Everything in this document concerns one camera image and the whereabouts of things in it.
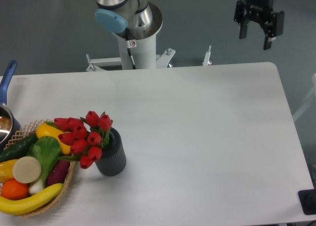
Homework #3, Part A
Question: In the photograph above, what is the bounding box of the beige round disc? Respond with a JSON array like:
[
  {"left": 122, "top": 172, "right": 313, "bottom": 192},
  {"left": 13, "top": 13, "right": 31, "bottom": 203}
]
[{"left": 12, "top": 156, "right": 41, "bottom": 184}]

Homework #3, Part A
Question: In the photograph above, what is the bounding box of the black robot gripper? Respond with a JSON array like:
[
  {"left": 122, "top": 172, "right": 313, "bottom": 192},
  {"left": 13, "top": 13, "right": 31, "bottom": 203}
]
[{"left": 234, "top": 0, "right": 284, "bottom": 50}]

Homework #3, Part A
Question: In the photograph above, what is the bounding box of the woven wicker basket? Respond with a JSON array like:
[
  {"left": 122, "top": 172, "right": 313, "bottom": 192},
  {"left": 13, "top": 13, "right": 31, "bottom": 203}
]
[{"left": 5, "top": 119, "right": 76, "bottom": 217}]

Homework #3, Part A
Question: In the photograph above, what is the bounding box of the small yellow pepper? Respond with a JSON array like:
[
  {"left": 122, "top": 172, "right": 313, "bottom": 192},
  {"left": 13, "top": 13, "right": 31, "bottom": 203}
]
[{"left": 0, "top": 159, "right": 17, "bottom": 183}]

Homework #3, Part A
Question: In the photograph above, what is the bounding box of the orange fruit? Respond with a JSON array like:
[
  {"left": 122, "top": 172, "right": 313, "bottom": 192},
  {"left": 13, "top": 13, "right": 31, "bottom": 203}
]
[{"left": 0, "top": 179, "right": 29, "bottom": 200}]

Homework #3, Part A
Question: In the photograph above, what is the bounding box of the yellow banana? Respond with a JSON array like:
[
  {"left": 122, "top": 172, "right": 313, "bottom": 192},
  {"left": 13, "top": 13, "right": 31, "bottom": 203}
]
[{"left": 0, "top": 183, "right": 63, "bottom": 216}]

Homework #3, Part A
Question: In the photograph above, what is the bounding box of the purple eggplant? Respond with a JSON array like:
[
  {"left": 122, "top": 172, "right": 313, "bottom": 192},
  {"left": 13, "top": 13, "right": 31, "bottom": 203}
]
[{"left": 47, "top": 160, "right": 70, "bottom": 186}]

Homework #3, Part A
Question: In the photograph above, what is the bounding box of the dark grey ribbed vase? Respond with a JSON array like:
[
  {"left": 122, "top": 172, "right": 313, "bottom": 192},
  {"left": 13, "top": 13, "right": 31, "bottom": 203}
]
[{"left": 96, "top": 128, "right": 126, "bottom": 177}]

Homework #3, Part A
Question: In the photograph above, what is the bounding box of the green bok choy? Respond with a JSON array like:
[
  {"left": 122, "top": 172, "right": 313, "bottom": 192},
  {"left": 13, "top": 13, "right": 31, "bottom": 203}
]
[{"left": 27, "top": 136, "right": 61, "bottom": 195}]

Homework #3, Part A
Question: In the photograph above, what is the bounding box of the blue handled saucepan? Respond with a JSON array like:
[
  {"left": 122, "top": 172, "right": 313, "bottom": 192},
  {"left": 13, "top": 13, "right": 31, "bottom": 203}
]
[{"left": 0, "top": 60, "right": 20, "bottom": 152}]

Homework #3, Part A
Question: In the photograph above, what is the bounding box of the red tulip bouquet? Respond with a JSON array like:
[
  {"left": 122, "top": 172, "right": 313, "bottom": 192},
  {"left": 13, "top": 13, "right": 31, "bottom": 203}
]
[{"left": 44, "top": 111, "right": 113, "bottom": 169}]

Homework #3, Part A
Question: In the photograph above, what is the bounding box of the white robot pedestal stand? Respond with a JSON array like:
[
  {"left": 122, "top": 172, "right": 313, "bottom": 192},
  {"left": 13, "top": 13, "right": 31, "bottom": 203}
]
[{"left": 85, "top": 33, "right": 213, "bottom": 72}]

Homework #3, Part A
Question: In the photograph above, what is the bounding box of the green cucumber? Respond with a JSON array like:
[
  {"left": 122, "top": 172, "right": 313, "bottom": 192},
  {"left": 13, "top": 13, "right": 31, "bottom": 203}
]
[{"left": 0, "top": 133, "right": 38, "bottom": 162}]

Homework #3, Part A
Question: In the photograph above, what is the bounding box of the black device at table edge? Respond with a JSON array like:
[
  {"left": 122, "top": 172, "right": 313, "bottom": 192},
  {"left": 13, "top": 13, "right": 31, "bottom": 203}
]
[{"left": 298, "top": 189, "right": 316, "bottom": 215}]

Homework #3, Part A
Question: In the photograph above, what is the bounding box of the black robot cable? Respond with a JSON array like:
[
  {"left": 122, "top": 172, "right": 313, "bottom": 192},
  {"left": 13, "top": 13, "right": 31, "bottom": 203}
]
[{"left": 124, "top": 28, "right": 137, "bottom": 70}]

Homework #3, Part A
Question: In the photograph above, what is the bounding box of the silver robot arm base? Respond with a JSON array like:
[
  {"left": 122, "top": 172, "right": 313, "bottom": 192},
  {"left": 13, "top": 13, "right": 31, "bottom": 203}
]
[{"left": 95, "top": 0, "right": 162, "bottom": 40}]

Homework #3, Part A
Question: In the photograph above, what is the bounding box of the yellow bell pepper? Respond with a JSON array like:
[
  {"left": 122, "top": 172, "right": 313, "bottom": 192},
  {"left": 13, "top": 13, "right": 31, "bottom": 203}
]
[{"left": 36, "top": 123, "right": 70, "bottom": 155}]

